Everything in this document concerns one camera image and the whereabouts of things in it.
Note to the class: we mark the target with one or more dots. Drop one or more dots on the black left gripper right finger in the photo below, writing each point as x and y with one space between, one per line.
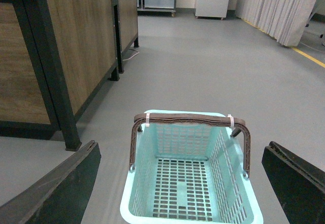
297 184

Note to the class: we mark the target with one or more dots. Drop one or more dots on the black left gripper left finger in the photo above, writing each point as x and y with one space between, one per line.
62 195

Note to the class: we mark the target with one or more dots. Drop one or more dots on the brown basket handle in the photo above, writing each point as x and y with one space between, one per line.
172 118

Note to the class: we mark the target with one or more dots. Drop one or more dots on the light blue plastic basket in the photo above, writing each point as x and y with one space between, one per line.
188 173

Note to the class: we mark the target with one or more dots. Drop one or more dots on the white zip tie right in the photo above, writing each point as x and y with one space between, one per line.
232 122

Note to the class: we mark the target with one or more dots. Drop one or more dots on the white zip tie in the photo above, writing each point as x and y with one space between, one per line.
147 122
232 122

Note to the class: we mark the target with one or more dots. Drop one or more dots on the white zip tie left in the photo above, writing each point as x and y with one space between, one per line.
147 122

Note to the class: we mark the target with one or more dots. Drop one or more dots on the wooden black-framed display stand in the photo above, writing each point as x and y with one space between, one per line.
55 57

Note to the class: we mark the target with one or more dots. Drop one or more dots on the white curtain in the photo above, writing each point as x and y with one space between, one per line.
283 20

